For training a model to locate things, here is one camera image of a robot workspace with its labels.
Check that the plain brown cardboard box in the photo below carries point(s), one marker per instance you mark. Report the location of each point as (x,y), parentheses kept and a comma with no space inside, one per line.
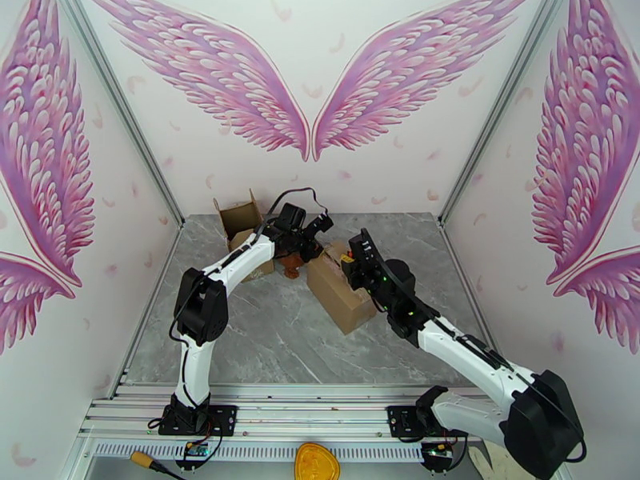
(335,293)

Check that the brown plush toy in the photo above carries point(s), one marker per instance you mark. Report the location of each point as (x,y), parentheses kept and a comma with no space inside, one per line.
(291,267)

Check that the printed brown cardboard box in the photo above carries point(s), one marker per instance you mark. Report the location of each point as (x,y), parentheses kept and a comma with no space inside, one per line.
(239,216)

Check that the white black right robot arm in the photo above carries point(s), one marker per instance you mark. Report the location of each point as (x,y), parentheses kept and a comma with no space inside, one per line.
(470,358)

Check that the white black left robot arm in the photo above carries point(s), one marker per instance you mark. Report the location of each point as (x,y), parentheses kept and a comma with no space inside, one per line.
(200,303)

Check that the small green circuit board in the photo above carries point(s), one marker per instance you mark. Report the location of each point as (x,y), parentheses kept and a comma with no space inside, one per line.
(196,449)
(437,449)

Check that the yellow round disc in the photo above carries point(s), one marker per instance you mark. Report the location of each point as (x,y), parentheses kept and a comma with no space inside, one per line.
(316,463)

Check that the aluminium table edge rail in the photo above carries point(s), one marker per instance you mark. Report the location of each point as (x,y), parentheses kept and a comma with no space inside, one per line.
(465,283)
(158,283)

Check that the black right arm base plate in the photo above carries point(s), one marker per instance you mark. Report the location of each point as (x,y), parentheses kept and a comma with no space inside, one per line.
(398,421)

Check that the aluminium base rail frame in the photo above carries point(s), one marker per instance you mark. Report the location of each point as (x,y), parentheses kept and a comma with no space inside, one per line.
(310,413)

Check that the aluminium corner post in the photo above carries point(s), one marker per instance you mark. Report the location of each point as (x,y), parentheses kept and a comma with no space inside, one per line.
(483,143)
(125,109)

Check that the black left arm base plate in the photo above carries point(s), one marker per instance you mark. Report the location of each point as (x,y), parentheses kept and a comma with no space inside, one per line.
(226,418)

